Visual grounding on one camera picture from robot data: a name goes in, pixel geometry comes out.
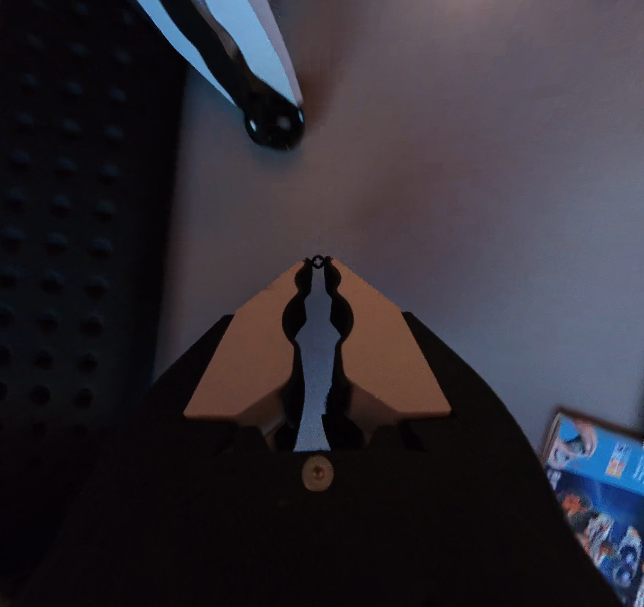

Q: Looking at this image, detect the blue building kit box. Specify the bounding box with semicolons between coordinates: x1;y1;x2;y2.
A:
541;408;644;607

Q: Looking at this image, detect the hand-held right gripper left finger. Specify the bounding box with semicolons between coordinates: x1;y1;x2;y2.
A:
182;259;314;451

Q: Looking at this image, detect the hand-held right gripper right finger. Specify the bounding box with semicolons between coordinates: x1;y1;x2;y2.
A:
322;257;452;451

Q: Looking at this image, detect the black pulley wheel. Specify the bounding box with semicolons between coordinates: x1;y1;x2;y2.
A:
243;92;306;151

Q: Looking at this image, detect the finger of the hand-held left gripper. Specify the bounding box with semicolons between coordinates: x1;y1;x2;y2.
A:
163;0;304;110
107;0;252;110

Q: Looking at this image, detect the black studded baseplate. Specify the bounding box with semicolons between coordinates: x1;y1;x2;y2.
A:
0;0;189;598

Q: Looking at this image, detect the grey desk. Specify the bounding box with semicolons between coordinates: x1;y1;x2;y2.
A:
151;0;644;607

